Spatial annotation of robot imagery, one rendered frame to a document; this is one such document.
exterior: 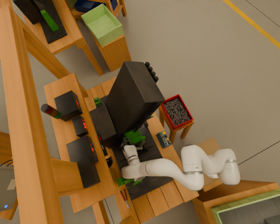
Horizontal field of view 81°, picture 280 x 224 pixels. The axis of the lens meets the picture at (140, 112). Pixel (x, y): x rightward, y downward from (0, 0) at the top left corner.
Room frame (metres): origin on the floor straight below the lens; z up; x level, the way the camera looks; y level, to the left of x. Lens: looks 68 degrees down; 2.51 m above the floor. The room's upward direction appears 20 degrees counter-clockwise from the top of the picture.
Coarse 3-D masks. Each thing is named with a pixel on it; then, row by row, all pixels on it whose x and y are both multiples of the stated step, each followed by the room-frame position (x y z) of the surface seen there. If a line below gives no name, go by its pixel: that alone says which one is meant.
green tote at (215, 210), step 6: (270, 192) -0.43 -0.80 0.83; (276, 192) -0.43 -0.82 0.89; (246, 198) -0.41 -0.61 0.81; (252, 198) -0.42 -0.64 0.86; (258, 198) -0.42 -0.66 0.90; (264, 198) -0.42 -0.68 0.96; (228, 204) -0.41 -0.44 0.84; (234, 204) -0.41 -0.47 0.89; (240, 204) -0.40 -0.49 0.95; (246, 204) -0.42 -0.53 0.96; (216, 210) -0.40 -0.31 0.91; (222, 210) -0.40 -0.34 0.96; (216, 216) -0.44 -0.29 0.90; (216, 222) -0.50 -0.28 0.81
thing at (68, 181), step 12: (24, 24) 1.15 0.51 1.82; (24, 36) 1.08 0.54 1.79; (36, 36) 1.16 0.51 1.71; (36, 48) 1.08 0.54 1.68; (48, 60) 1.08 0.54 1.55; (60, 72) 1.08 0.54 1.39; (84, 96) 1.08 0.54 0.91; (60, 168) 0.17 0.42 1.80; (72, 168) 0.17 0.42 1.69; (60, 180) 0.12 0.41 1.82; (72, 180) 0.11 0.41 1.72; (60, 192) 0.07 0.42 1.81; (72, 192) 0.07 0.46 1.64
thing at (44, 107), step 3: (42, 105) 0.56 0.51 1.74; (45, 105) 0.56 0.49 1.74; (48, 105) 0.55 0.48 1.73; (42, 108) 0.54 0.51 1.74; (45, 108) 0.54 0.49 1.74; (48, 108) 0.53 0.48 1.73; (51, 108) 0.54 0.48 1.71; (42, 111) 0.53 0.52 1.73; (45, 111) 0.52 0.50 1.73; (48, 111) 0.52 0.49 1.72; (51, 111) 0.53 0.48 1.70
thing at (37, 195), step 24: (0, 24) 1.03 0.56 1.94; (0, 48) 0.84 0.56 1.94; (24, 48) 0.87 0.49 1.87; (24, 72) 0.65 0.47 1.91; (24, 96) 0.49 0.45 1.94; (24, 120) 0.38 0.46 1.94; (24, 144) 0.27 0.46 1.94; (24, 168) 0.18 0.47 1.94; (48, 168) 0.17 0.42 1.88; (24, 192) 0.10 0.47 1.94; (48, 192) 0.08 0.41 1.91; (24, 216) 0.03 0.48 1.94; (48, 216) 0.00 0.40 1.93
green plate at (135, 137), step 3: (126, 132) 0.38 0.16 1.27; (129, 132) 0.37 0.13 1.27; (132, 132) 0.37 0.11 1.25; (135, 132) 0.37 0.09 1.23; (138, 132) 0.36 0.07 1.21; (126, 135) 0.37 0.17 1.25; (129, 135) 0.36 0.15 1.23; (132, 135) 0.36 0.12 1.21; (135, 135) 0.36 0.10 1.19; (138, 135) 0.35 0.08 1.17; (132, 138) 0.35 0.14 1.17; (135, 138) 0.34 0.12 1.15; (138, 138) 0.34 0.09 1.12; (132, 141) 0.33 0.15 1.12; (135, 141) 0.33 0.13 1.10; (138, 141) 0.33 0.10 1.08
